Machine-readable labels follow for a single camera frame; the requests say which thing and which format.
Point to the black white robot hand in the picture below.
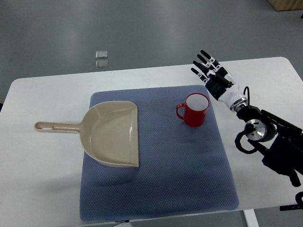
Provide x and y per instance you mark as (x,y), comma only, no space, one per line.
(219,82)

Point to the blue textured mat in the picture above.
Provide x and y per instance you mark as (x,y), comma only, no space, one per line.
(182,170)

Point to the red cup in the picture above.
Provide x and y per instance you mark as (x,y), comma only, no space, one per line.
(194,110)

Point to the wooden box corner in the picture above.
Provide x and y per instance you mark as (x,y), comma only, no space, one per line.
(286,5)

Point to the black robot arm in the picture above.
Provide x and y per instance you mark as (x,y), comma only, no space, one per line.
(280,142)

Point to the upper metal floor plate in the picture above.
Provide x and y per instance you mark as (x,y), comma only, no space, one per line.
(101,54)

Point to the white table leg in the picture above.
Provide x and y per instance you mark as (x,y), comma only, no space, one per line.
(250,217)

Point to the beige plastic dustpan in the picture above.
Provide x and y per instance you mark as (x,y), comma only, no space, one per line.
(108,133)

